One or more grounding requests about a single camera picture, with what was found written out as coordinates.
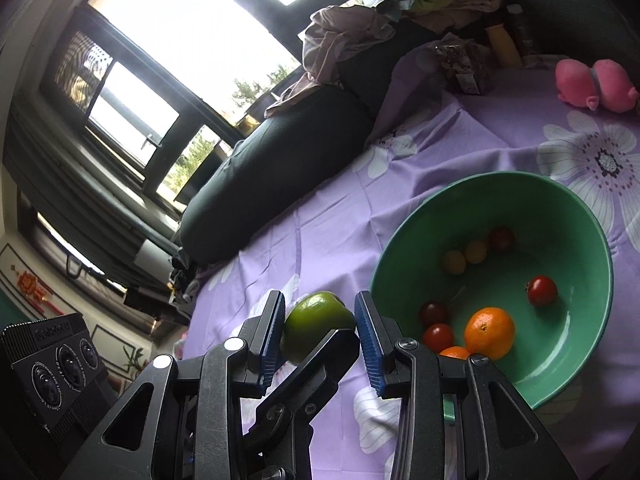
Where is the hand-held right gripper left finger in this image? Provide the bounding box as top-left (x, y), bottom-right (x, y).
top-left (75, 290), bottom-right (287, 480)

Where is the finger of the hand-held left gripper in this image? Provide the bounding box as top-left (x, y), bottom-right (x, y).
top-left (243, 328), bottom-right (361, 456)

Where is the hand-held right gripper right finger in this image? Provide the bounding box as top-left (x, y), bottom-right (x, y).
top-left (354, 290), bottom-right (578, 480)

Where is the green lime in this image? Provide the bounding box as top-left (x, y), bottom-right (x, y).
top-left (280, 291), bottom-right (357, 365)

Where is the small yellow fruit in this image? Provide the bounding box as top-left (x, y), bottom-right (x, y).
top-left (442, 250), bottom-right (467, 275)
top-left (464, 239), bottom-right (488, 265)

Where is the red cherry tomato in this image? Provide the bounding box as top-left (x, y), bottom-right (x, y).
top-left (422, 323), bottom-right (456, 354)
top-left (525, 275), bottom-right (558, 307)
top-left (419, 301), bottom-right (451, 327)
top-left (488, 226), bottom-right (516, 253)

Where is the green bowl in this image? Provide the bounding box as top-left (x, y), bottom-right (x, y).
top-left (370, 171), bottom-right (615, 423)

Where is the potted plant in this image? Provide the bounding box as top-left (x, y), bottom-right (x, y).
top-left (122, 345), bottom-right (151, 376)

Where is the dark cloth bundle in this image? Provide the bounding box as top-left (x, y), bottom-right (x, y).
top-left (167, 247), bottom-right (201, 306)

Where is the purple floral bed sheet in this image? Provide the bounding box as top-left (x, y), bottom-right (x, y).
top-left (182, 42), bottom-right (640, 480)

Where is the long dark bolster pillow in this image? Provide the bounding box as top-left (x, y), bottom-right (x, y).
top-left (177, 82), bottom-right (376, 266)

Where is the dark curtain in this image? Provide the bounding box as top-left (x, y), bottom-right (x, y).
top-left (5, 105), bottom-right (181, 291)

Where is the small jar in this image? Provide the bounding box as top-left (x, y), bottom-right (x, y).
top-left (236, 112), bottom-right (263, 136)

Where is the clear snack bag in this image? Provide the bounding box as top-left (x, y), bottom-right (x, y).
top-left (432, 35), bottom-right (496, 96)

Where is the pinkish grey cloth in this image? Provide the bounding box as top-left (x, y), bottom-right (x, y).
top-left (265, 5), bottom-right (396, 118)

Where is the dark framed window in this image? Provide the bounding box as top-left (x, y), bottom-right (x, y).
top-left (40, 0), bottom-right (351, 206)

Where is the yellow bottle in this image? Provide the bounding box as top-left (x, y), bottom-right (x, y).
top-left (486, 25), bottom-right (523, 68)

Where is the pink plush toy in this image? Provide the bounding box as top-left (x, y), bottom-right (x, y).
top-left (555, 58), bottom-right (640, 112)

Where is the dark bottle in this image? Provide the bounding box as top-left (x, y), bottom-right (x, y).
top-left (506, 4), bottom-right (538, 58)

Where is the dark green cushion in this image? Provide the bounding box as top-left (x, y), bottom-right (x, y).
top-left (495, 0), bottom-right (636, 59)

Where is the red wall decoration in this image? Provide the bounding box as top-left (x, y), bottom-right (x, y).
top-left (17, 270), bottom-right (57, 307)

